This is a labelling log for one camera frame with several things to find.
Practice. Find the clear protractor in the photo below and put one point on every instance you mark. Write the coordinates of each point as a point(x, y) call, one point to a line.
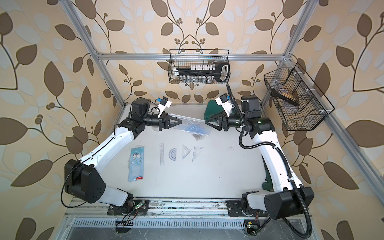
point(173, 154)

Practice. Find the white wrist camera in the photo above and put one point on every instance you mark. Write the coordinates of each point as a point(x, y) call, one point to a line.
point(225, 102)
point(163, 104)

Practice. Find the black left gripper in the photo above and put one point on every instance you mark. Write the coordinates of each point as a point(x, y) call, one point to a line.
point(164, 122)

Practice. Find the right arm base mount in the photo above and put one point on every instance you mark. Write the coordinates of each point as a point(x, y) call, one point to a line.
point(236, 209)

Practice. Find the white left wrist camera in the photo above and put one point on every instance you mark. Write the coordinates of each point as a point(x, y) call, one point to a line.
point(163, 104)

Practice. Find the black socket bit holder set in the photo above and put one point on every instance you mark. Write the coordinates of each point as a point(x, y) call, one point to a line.
point(215, 72)

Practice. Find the clear straight ruler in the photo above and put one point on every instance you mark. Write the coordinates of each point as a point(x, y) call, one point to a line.
point(162, 156)

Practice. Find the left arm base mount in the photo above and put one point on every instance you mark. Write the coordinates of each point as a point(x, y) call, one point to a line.
point(131, 206)

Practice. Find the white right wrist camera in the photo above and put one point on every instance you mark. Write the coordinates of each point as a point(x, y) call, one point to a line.
point(225, 102)

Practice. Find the aluminium frame post back right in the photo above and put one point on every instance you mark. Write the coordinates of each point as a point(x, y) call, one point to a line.
point(284, 59)

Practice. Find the dark tool in right basket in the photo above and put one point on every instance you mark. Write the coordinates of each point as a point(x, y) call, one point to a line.
point(286, 97)

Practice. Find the green pipe wrench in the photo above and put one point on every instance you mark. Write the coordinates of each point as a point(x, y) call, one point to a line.
point(267, 185)

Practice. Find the clear triangle ruler long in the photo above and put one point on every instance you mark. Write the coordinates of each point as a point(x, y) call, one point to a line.
point(197, 151)

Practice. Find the clear triangle ruler small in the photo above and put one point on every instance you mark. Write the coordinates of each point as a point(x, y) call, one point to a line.
point(185, 151)

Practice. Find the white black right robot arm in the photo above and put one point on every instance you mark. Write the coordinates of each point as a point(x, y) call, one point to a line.
point(283, 194)

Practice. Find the black wire basket right wall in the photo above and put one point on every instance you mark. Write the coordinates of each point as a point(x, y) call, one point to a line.
point(314, 105)

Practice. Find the aluminium frame post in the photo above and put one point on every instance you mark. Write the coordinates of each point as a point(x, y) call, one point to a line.
point(69, 9)
point(284, 59)

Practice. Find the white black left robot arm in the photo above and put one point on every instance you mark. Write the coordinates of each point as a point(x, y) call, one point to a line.
point(83, 178)

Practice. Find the blue ruler set pouch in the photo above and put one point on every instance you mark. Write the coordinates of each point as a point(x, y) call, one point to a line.
point(136, 164)

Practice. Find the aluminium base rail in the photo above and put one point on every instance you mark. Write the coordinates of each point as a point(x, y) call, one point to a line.
point(162, 207)

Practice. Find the green plastic tool case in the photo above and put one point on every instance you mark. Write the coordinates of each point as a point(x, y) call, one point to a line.
point(214, 111)

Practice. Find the aluminium frame post back left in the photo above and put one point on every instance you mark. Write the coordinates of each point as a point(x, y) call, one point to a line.
point(69, 9)

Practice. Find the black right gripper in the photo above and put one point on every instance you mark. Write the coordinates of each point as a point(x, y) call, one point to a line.
point(224, 120)

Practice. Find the black wire basket back wall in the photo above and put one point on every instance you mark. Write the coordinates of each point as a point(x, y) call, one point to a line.
point(187, 57)

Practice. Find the aluminium frame rail right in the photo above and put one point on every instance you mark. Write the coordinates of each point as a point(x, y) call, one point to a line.
point(345, 163)

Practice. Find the black wire basket wall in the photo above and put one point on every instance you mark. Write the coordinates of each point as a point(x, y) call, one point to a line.
point(187, 57)
point(314, 105)

